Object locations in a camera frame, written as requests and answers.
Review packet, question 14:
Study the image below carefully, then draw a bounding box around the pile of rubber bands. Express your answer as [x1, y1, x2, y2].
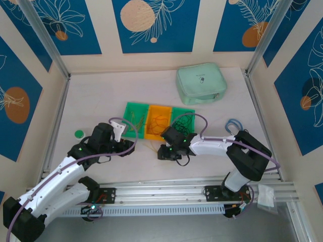
[172, 113, 194, 128]
[142, 143, 162, 155]

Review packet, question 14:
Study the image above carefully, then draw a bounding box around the thin red cable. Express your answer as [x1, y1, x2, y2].
[147, 114, 169, 134]

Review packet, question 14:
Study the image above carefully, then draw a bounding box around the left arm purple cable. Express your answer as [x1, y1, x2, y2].
[6, 117, 139, 242]

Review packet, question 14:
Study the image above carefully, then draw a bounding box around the right arm black wrist cable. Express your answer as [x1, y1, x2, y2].
[173, 153, 192, 167]

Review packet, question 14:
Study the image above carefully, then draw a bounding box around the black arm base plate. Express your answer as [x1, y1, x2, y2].
[85, 188, 117, 205]
[203, 185, 243, 202]

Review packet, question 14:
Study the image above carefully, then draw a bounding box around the grey slotted cable duct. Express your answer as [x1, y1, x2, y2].
[60, 204, 225, 218]

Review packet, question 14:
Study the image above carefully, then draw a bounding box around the aluminium frame post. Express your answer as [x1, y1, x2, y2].
[18, 0, 71, 79]
[246, 0, 291, 75]

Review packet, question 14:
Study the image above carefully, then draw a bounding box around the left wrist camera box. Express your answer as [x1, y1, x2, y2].
[110, 120, 127, 142]

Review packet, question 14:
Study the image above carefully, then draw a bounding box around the thin yellow cable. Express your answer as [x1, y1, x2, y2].
[133, 114, 147, 132]

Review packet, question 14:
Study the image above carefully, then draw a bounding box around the orange plastic bin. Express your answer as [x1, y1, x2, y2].
[144, 105, 175, 141]

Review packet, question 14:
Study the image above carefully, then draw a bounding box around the thin black cable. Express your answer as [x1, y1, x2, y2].
[176, 114, 193, 132]
[174, 120, 190, 134]

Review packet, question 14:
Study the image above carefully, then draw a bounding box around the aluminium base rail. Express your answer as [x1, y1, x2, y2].
[25, 176, 300, 210]

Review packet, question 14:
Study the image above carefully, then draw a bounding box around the aluminium table side rail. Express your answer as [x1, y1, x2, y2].
[40, 74, 71, 174]
[242, 69, 283, 181]

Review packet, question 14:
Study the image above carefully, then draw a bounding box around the clear plastic bag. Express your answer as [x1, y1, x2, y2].
[256, 184, 278, 215]

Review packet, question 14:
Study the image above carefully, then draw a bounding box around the mint green zip pouch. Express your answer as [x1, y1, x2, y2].
[176, 62, 228, 106]

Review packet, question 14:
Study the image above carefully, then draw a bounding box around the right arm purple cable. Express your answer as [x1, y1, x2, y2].
[174, 113, 281, 206]

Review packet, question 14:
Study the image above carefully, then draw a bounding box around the blue cable loop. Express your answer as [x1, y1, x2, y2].
[225, 118, 243, 136]

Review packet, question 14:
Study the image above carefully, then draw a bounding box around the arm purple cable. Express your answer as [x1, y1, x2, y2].
[6, 117, 139, 242]
[174, 113, 281, 206]

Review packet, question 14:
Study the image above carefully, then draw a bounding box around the black electronics board with wires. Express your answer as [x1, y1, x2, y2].
[80, 201, 103, 222]
[224, 201, 254, 220]

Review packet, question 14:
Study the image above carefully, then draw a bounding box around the green plastic bin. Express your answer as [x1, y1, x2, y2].
[168, 107, 196, 134]
[122, 101, 152, 139]

